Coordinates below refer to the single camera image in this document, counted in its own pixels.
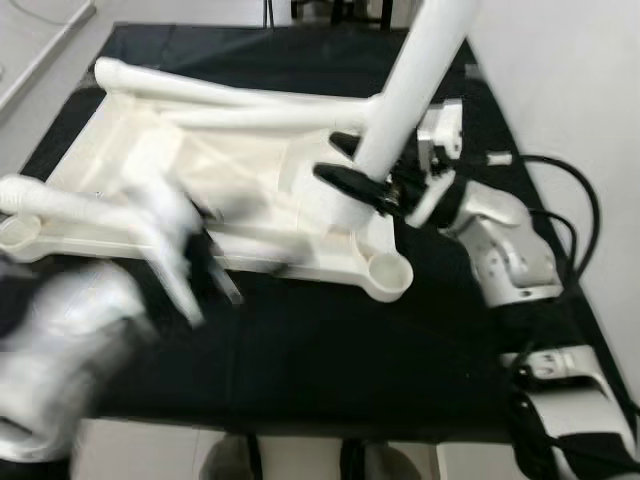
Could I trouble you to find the white plastic table top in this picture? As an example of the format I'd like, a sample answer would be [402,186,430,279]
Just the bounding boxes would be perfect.
[0,80,414,303]

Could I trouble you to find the black wooden stool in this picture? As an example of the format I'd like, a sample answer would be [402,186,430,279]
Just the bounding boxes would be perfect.
[262,0,403,29]

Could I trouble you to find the black cloth table cover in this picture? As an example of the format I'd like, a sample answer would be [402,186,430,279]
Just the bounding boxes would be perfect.
[20,22,626,446]

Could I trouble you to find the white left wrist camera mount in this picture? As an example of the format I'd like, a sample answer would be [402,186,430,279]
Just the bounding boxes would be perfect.
[118,178,209,329]

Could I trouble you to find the short black right arm cable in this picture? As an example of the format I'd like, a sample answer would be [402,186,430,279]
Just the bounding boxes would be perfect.
[522,208,583,273]

